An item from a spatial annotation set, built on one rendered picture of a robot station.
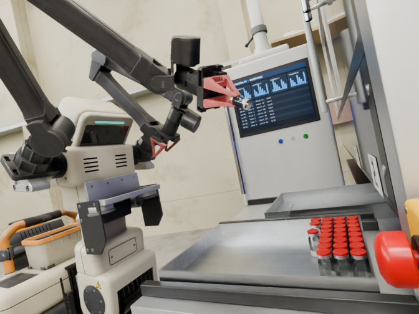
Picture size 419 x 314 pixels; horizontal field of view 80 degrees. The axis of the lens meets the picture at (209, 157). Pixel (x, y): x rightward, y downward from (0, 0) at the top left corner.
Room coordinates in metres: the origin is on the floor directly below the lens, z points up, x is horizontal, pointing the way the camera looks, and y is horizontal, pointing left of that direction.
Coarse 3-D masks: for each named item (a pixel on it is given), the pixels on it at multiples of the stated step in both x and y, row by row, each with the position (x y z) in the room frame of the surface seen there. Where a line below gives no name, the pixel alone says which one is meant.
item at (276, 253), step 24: (216, 240) 0.65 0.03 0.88; (240, 240) 0.62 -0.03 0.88; (264, 240) 0.58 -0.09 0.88; (288, 240) 0.56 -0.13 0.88; (168, 264) 0.48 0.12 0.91; (192, 264) 0.53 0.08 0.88; (216, 264) 0.51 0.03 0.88; (240, 264) 0.49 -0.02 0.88; (264, 264) 0.47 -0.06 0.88; (288, 264) 0.45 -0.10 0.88; (312, 264) 0.43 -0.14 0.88; (312, 288) 0.33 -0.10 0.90; (336, 288) 0.32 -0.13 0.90; (360, 288) 0.31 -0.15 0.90
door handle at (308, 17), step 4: (328, 0) 0.68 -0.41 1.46; (316, 4) 0.70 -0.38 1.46; (320, 4) 0.70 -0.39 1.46; (324, 4) 0.70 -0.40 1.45; (328, 4) 0.69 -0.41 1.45; (312, 8) 0.71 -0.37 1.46; (316, 8) 0.71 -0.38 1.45; (308, 12) 0.71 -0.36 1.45; (304, 16) 0.72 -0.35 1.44; (308, 16) 0.71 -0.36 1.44; (308, 20) 0.72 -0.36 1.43
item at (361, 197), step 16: (304, 192) 0.90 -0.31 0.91; (320, 192) 0.87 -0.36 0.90; (336, 192) 0.85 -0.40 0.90; (352, 192) 0.83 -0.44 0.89; (368, 192) 0.81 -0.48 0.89; (272, 208) 0.78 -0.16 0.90; (288, 208) 0.83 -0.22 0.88; (304, 208) 0.79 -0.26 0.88; (320, 208) 0.64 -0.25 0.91; (336, 208) 0.62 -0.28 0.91; (352, 208) 0.61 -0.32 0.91; (368, 208) 0.59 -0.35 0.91; (384, 208) 0.58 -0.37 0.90
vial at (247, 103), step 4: (232, 96) 0.51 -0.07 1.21; (240, 96) 0.51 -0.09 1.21; (232, 100) 0.51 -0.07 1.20; (236, 100) 0.50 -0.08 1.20; (240, 100) 0.50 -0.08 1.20; (244, 100) 0.49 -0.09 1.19; (248, 100) 0.49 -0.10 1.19; (244, 104) 0.49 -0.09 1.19; (248, 104) 0.49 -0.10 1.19; (244, 108) 0.49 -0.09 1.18; (248, 108) 0.50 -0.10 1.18
